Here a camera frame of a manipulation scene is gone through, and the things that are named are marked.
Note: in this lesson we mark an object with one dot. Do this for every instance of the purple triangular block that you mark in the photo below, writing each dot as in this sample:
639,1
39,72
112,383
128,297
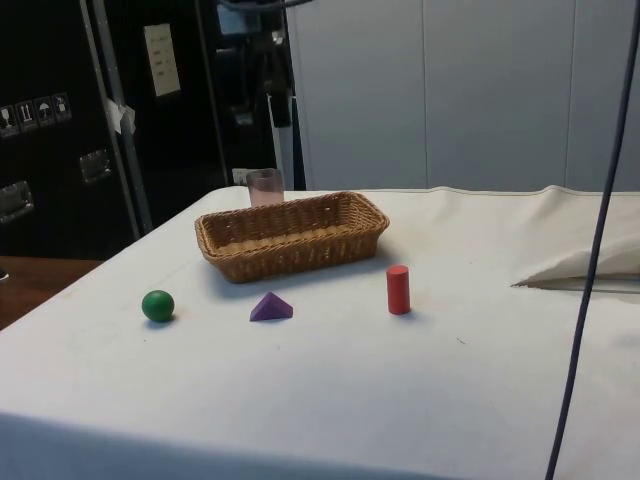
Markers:
270,310

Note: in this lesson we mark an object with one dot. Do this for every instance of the brown wicker basket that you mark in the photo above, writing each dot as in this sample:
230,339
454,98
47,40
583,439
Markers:
300,250

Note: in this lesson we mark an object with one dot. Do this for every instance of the red cylinder block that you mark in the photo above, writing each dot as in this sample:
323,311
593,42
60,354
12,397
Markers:
398,292

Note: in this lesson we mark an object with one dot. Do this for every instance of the see-through pink cup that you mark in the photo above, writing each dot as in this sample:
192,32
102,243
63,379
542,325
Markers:
265,190

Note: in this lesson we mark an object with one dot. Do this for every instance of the pale grey locker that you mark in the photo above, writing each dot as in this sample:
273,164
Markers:
355,95
595,95
495,95

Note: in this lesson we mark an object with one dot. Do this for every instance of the green ball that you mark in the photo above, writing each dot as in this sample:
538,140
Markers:
158,306

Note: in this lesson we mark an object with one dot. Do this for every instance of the black cabinet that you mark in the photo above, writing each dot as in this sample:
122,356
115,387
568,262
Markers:
60,65

